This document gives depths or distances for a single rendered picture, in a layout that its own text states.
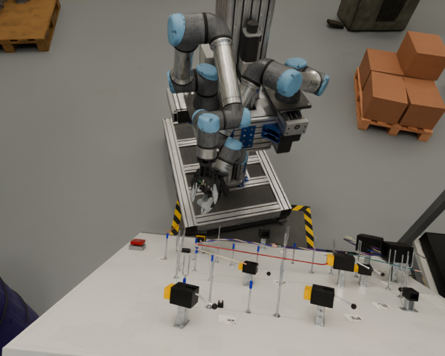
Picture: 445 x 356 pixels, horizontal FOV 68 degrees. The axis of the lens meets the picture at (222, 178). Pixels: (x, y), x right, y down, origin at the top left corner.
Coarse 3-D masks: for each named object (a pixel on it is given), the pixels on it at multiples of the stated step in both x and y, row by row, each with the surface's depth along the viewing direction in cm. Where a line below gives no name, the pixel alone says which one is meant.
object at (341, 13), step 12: (348, 0) 514; (360, 0) 486; (372, 0) 487; (384, 0) 488; (396, 0) 490; (408, 0) 491; (348, 12) 516; (360, 12) 498; (372, 12) 500; (384, 12) 502; (396, 12) 504; (408, 12) 508; (336, 24) 520; (348, 24) 518; (360, 24) 512; (372, 24) 515; (384, 24) 518; (396, 24) 521
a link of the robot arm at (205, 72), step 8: (200, 64) 172; (208, 64) 173; (200, 72) 167; (208, 72) 168; (216, 72) 170; (200, 80) 169; (208, 80) 169; (216, 80) 172; (200, 88) 172; (208, 88) 173; (216, 88) 177
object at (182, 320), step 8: (176, 288) 76; (184, 288) 77; (192, 288) 78; (176, 296) 76; (184, 296) 76; (192, 296) 75; (200, 296) 77; (176, 304) 76; (184, 304) 76; (192, 304) 76; (216, 304) 75; (184, 312) 77; (184, 320) 77
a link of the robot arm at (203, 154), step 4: (196, 148) 119; (200, 148) 117; (216, 148) 118; (196, 152) 119; (200, 152) 117; (204, 152) 117; (208, 152) 117; (212, 152) 117; (216, 152) 120; (200, 156) 118; (204, 156) 117; (208, 156) 118; (212, 156) 118; (216, 156) 121
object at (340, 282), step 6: (336, 252) 118; (336, 258) 114; (342, 258) 113; (348, 258) 113; (354, 258) 113; (336, 264) 114; (342, 264) 114; (348, 264) 113; (354, 264) 113; (360, 264) 114; (342, 270) 114; (348, 270) 113; (372, 270) 113; (342, 276) 115; (336, 282) 118; (342, 282) 115
